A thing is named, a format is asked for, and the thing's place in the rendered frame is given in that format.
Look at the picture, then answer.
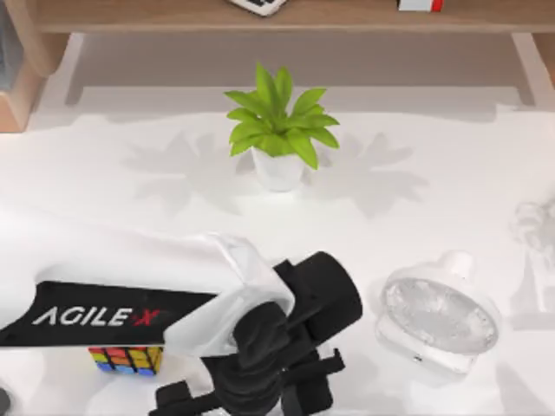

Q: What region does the green plant in white pot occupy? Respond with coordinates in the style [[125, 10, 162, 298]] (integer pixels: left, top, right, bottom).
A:
[[223, 61, 341, 192]]

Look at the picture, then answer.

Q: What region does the white keyboard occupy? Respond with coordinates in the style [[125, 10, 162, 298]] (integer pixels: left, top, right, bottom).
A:
[[228, 0, 288, 18]]

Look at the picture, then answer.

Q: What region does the multicoloured puzzle cube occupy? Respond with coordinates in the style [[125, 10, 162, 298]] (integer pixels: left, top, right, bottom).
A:
[[88, 345, 166, 380]]

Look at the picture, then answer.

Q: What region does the wooden side cabinet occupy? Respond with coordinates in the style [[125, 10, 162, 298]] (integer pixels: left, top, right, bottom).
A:
[[0, 0, 71, 133]]

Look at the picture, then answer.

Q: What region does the wooden shelf unit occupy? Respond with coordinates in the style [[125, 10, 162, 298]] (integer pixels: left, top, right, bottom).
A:
[[25, 0, 555, 107]]

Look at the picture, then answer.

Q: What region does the small white desk fan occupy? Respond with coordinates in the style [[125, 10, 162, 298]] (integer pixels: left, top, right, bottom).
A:
[[375, 250, 504, 379]]

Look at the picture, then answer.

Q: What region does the red and white box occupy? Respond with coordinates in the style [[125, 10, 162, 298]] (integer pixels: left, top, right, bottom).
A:
[[397, 0, 445, 13]]

